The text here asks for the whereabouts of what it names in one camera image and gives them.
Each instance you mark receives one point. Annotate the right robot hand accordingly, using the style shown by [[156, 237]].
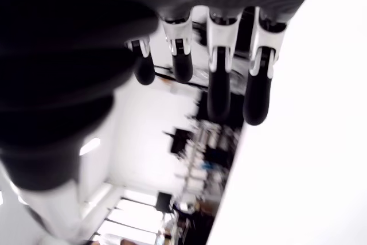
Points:
[[71, 70]]

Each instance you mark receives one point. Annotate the ceiling light panel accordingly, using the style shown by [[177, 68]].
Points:
[[89, 145]]

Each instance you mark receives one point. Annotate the black monitor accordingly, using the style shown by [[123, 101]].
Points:
[[179, 141], [163, 200]]

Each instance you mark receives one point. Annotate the cluttered shelf rack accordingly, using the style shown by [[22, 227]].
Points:
[[209, 153]]

